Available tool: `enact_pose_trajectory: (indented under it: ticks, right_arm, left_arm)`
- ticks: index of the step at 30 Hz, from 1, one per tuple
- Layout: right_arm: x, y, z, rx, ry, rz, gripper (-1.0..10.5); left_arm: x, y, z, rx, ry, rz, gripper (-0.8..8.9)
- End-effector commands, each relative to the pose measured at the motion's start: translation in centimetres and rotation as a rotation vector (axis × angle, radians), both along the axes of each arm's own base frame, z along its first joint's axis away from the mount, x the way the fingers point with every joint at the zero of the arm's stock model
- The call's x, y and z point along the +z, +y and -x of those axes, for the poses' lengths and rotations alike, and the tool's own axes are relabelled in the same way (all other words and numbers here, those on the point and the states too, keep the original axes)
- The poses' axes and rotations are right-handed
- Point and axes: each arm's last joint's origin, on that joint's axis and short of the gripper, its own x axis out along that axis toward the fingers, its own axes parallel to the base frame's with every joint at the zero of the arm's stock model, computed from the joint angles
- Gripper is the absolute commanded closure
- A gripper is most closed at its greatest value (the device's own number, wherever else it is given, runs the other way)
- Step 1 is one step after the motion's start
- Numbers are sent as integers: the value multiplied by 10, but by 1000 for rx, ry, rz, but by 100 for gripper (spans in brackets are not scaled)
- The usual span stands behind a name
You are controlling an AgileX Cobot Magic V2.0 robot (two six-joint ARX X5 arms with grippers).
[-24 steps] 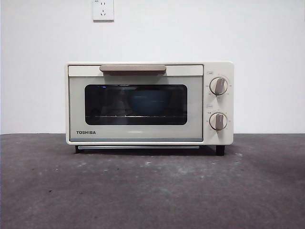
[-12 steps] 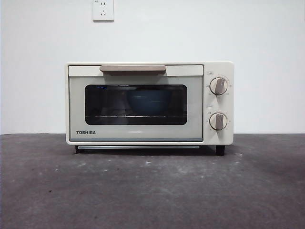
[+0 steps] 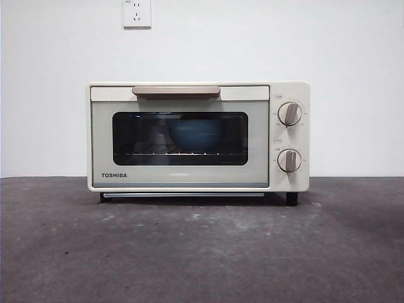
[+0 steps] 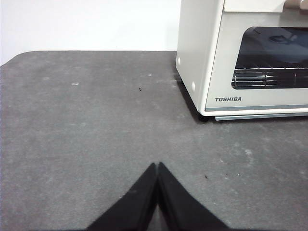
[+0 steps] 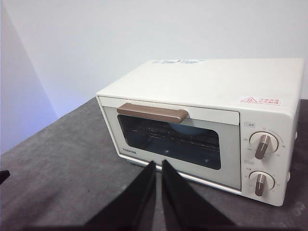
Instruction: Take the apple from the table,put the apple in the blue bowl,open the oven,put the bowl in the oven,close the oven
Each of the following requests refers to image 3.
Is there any oven door with glass window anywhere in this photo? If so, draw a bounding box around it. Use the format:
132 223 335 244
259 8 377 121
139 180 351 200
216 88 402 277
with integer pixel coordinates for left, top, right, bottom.
90 85 271 189

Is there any cream toaster oven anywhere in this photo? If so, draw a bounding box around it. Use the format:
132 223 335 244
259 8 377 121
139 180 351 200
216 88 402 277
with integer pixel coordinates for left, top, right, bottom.
87 81 311 207

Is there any metal wire oven rack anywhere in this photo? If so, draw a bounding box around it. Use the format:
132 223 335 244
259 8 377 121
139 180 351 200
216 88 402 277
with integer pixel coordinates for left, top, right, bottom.
125 151 235 157

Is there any white wall socket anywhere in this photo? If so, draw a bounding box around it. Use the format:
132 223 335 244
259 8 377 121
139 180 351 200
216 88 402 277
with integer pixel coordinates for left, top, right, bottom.
122 0 152 30

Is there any blue ribbed bowl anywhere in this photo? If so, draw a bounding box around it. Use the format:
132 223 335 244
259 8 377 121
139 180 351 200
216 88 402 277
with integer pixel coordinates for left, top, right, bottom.
166 117 227 152

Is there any beige oven knob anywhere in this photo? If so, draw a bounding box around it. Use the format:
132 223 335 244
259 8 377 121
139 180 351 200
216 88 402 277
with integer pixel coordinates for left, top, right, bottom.
277 148 302 174
277 101 303 128

